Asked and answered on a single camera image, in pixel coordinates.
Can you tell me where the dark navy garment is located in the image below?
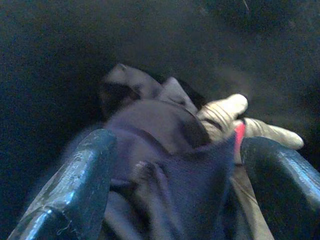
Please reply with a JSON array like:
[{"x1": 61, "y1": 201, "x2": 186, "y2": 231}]
[{"x1": 102, "y1": 99, "x2": 237, "y2": 240}]

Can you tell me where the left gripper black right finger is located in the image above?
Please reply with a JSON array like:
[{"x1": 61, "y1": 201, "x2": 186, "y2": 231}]
[{"x1": 239, "y1": 136, "x2": 320, "y2": 240}]

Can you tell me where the beige garment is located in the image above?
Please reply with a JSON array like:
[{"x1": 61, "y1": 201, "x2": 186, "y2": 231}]
[{"x1": 196, "y1": 93, "x2": 305, "y2": 240}]

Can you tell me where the grey garment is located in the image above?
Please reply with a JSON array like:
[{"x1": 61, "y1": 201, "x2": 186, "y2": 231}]
[{"x1": 103, "y1": 63, "x2": 198, "y2": 113}]

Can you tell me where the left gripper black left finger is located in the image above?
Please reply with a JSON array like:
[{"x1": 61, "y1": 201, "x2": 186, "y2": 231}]
[{"x1": 7, "y1": 128, "x2": 118, "y2": 240}]

